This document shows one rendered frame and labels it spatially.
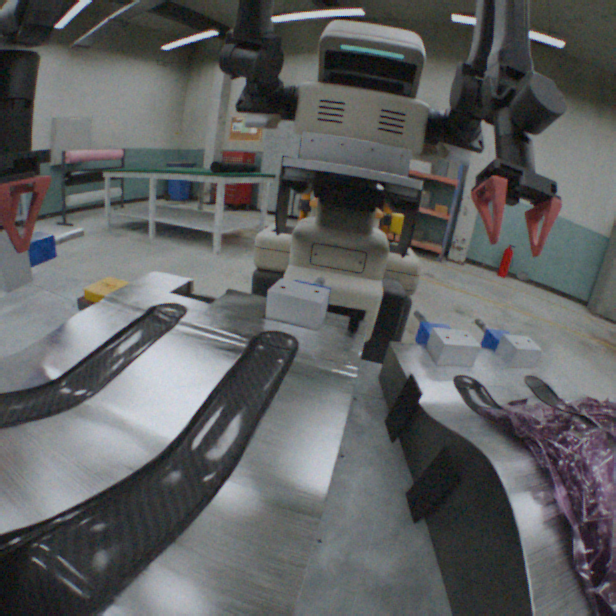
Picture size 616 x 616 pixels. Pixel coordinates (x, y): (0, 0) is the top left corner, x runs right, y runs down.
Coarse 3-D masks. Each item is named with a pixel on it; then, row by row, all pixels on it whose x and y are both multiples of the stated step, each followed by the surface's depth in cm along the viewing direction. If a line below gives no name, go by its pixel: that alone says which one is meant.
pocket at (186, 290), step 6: (186, 282) 34; (192, 282) 34; (180, 288) 33; (186, 288) 34; (192, 288) 35; (180, 294) 33; (186, 294) 34; (192, 294) 34; (198, 294) 34; (204, 294) 35; (198, 300) 35; (204, 300) 34; (210, 300) 34
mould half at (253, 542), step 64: (128, 320) 25; (192, 320) 26; (256, 320) 28; (0, 384) 13; (128, 384) 18; (192, 384) 20; (320, 384) 22; (0, 448) 8; (64, 448) 11; (128, 448) 14; (256, 448) 16; (320, 448) 17; (0, 512) 5; (256, 512) 12; (320, 512) 13; (192, 576) 7; (256, 576) 8
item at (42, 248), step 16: (0, 240) 19; (32, 240) 24; (48, 240) 25; (64, 240) 29; (0, 256) 20; (16, 256) 22; (32, 256) 24; (48, 256) 26; (0, 272) 20; (16, 272) 22; (0, 288) 22; (16, 288) 22
